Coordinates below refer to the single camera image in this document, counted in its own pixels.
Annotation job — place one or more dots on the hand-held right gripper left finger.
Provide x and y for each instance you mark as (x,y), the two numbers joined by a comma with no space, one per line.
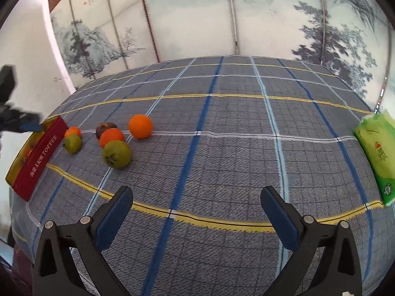
(111,217)

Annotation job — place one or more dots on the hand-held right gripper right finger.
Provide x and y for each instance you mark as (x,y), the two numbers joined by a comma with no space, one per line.
(283,219)

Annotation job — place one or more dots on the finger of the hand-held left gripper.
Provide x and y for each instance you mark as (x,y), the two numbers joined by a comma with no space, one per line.
(27,123)

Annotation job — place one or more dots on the red candy box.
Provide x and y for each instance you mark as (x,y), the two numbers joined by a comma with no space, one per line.
(34,160)

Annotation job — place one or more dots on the small orange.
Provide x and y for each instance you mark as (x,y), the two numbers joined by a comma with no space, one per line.
(72,132)

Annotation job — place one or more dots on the small green persimmon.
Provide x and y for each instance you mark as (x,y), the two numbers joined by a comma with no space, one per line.
(72,144)

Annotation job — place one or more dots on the large green persimmon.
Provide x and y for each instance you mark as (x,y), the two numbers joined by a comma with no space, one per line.
(117,154)

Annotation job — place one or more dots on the brown round fruit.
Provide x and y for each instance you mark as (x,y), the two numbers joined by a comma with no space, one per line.
(104,129)

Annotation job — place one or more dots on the medium orange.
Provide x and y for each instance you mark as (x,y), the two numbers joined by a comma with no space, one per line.
(111,137)

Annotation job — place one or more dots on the large orange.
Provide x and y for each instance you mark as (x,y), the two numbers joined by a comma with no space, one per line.
(140,126)

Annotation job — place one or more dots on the plaid tablecloth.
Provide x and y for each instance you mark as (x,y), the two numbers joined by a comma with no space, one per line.
(216,160)

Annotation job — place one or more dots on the green tissue pack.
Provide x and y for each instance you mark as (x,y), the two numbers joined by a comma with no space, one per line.
(376,157)

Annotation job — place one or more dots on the ink landscape folding screen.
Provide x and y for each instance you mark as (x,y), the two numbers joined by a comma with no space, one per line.
(216,18)

